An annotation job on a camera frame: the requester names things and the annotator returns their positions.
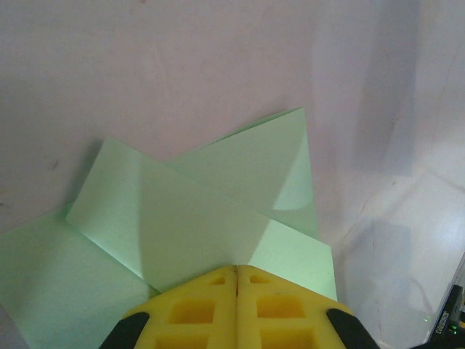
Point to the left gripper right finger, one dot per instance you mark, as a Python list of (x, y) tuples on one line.
[(279, 312)]

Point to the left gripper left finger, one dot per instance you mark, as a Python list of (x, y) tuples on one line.
[(189, 312)]

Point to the light green paper sheet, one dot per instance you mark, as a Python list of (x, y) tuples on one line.
[(181, 218)]

